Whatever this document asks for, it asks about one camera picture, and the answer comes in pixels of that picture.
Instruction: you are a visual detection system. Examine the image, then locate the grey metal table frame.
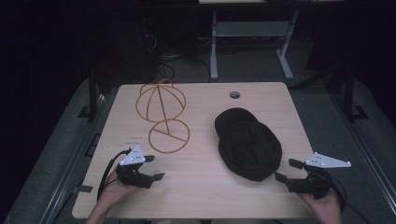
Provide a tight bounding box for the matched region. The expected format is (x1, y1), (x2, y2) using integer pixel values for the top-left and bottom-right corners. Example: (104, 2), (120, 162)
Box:
(209, 8), (300, 81)

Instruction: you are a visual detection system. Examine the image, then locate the metal floor rail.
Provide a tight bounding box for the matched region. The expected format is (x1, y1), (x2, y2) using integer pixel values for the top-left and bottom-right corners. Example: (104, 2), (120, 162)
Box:
(38, 92), (108, 224)
(330, 92), (396, 216)

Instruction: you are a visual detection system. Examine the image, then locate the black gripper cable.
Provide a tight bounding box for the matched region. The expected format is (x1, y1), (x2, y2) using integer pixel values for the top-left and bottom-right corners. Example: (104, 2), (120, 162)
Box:
(328, 175), (372, 224)
(96, 148), (133, 202)

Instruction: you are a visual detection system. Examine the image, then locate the bundle of floor cables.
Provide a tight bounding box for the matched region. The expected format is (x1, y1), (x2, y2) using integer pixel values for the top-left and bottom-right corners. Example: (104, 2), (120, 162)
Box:
(141, 18), (213, 82)

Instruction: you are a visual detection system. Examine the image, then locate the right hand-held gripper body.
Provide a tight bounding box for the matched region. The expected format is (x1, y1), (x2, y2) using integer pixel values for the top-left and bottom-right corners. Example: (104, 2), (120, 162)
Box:
(285, 151), (352, 200)

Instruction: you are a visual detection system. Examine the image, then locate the person's left hand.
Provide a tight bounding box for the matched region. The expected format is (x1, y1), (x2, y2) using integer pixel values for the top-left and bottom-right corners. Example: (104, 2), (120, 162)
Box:
(98, 170), (138, 210)

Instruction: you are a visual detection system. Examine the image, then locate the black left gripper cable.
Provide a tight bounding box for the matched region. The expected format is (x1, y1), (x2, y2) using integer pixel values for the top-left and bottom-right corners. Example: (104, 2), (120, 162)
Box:
(96, 148), (133, 202)

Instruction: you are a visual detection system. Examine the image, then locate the grey tape strip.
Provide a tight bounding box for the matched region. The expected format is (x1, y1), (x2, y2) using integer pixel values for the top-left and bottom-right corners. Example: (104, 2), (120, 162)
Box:
(73, 184), (94, 194)

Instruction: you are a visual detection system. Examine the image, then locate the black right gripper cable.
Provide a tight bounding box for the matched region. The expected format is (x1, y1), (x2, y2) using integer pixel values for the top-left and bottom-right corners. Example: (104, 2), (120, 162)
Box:
(328, 175), (372, 224)

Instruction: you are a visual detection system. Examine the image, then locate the black hat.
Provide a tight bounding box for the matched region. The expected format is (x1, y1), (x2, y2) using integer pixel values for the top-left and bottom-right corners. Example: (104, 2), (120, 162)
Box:
(214, 107), (283, 183)

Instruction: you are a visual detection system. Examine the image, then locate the gold wire hat stand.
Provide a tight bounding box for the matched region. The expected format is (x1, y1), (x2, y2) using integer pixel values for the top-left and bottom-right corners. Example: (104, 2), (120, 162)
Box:
(135, 77), (191, 155)

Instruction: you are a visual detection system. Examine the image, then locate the person's right hand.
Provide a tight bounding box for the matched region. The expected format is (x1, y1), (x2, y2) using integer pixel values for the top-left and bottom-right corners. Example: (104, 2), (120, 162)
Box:
(297, 187), (344, 224)

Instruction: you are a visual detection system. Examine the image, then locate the black metal stand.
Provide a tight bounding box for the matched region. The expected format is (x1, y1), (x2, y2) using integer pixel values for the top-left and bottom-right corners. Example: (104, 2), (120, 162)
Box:
(78, 66), (100, 119)
(342, 63), (370, 121)

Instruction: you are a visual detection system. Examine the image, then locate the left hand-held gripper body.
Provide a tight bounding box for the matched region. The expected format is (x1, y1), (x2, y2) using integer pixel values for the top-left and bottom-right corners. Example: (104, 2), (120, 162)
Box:
(116, 145), (154, 189)

